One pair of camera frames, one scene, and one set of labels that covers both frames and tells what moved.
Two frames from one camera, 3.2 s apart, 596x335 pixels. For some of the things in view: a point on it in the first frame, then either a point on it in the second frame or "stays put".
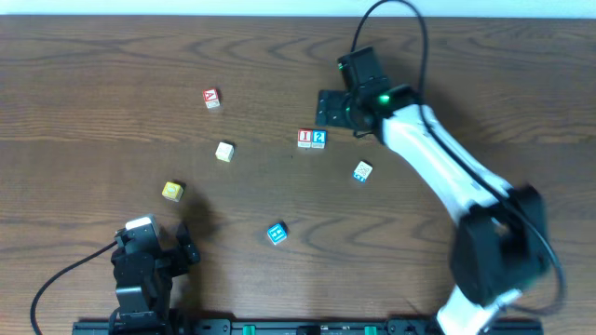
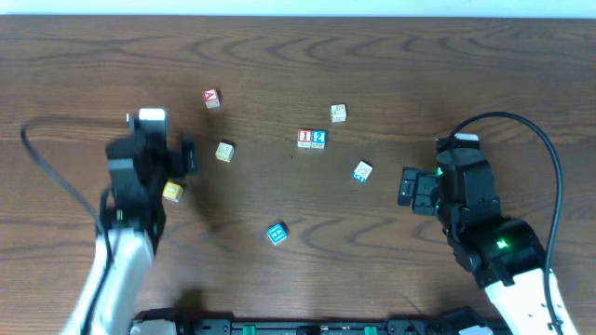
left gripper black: (169, 260) to (173, 161)
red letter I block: (304, 138) stays put
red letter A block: (211, 98) stays put
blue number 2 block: (319, 139) stays put
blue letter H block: (277, 233) stays put
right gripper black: (331, 109) to (426, 189)
